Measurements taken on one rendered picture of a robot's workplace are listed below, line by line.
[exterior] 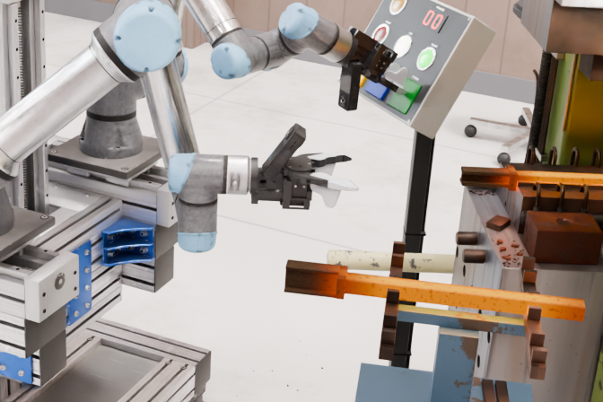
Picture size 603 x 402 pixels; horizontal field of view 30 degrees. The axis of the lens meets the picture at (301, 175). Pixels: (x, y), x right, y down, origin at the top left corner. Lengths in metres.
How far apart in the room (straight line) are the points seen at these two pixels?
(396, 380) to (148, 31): 0.74
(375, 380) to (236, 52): 0.74
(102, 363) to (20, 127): 1.08
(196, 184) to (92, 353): 1.02
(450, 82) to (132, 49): 0.84
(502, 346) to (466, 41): 0.75
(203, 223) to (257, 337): 1.40
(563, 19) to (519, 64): 3.85
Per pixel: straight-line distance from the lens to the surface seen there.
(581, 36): 2.05
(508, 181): 2.19
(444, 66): 2.52
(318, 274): 1.72
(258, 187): 2.13
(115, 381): 2.91
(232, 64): 2.30
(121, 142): 2.62
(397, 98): 2.58
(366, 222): 4.32
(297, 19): 2.33
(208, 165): 2.10
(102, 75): 2.01
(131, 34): 1.96
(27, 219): 2.33
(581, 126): 2.40
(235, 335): 3.52
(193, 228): 2.14
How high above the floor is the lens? 1.81
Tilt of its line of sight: 23 degrees down
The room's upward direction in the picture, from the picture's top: 4 degrees clockwise
